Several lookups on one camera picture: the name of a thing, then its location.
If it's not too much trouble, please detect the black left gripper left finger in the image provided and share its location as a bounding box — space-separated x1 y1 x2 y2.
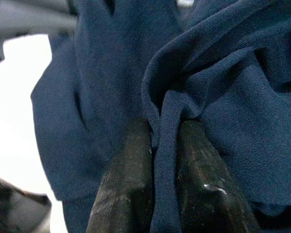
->
86 116 154 233

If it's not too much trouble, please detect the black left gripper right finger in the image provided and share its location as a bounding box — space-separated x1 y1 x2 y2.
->
176 118 260 233

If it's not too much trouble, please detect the navy blue garment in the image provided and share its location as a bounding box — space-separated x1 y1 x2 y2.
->
30 0 291 233

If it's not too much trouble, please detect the large white garment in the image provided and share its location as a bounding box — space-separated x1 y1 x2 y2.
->
0 33 64 233

